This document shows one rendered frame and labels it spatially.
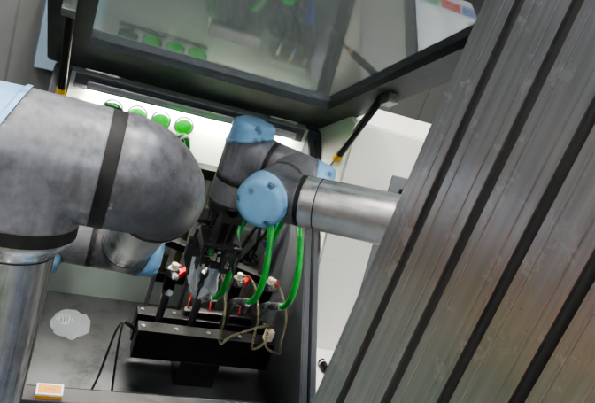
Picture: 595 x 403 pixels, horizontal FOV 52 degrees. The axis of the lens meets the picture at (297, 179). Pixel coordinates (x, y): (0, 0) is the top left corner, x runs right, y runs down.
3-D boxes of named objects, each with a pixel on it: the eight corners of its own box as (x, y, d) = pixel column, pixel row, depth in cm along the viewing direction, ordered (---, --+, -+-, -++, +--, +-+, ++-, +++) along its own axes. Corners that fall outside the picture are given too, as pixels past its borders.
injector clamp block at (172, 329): (123, 381, 145) (138, 329, 140) (123, 352, 154) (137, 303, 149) (257, 391, 158) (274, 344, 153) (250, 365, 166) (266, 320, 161)
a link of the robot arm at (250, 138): (271, 135, 97) (225, 114, 99) (251, 196, 101) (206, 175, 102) (288, 127, 104) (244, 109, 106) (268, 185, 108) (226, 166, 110)
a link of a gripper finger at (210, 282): (198, 313, 111) (212, 270, 108) (195, 294, 116) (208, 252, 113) (215, 314, 112) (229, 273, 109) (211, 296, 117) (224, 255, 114)
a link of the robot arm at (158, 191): (248, 122, 59) (163, 225, 103) (134, 92, 56) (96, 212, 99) (230, 238, 55) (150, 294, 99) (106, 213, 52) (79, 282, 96)
